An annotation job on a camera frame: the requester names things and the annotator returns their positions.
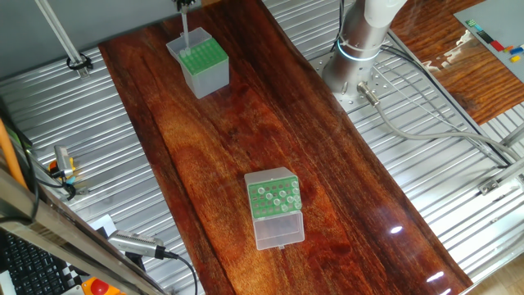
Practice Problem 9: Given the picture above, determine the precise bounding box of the green clear pipette tip box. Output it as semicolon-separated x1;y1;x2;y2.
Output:
244;166;306;251
165;26;231;100

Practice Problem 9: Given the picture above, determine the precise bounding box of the yellow orange turtle toy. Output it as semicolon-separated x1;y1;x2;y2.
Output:
47;157;78;185

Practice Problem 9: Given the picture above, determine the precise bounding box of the orange tube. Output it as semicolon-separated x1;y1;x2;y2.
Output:
0;117;29;190

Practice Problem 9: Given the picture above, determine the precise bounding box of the glossy brown wooden board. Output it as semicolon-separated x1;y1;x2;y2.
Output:
97;0;475;295

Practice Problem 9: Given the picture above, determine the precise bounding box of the orange emergency stop box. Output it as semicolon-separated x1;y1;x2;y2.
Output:
80;276;129;295

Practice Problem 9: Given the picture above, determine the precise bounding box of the black keyboard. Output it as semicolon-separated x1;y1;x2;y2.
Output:
0;231;78;295

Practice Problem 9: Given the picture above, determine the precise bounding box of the grey board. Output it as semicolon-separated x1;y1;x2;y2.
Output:
453;0;524;84

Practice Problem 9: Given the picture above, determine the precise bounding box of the aluminium profile bar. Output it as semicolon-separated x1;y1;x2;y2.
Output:
498;121;524;148
477;157;524;196

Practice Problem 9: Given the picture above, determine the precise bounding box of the aluminium post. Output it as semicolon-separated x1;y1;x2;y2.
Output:
34;0;92;79

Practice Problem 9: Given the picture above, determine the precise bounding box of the black cable tie ring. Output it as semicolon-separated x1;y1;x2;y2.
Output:
65;52;94;72

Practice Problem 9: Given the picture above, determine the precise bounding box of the grey cable with metal connector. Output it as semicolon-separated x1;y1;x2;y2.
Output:
355;80;523;163

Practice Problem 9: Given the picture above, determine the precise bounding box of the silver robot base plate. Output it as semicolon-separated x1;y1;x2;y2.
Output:
309;43;410;116

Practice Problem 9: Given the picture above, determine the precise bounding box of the silver camera on stand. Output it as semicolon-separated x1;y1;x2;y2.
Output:
107;229;168;261

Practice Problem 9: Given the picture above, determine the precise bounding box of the shiny steel rail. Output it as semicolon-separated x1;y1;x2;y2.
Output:
0;161;169;295

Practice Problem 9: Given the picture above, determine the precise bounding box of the black silver-camera cable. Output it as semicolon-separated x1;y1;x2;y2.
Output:
162;250;200;295

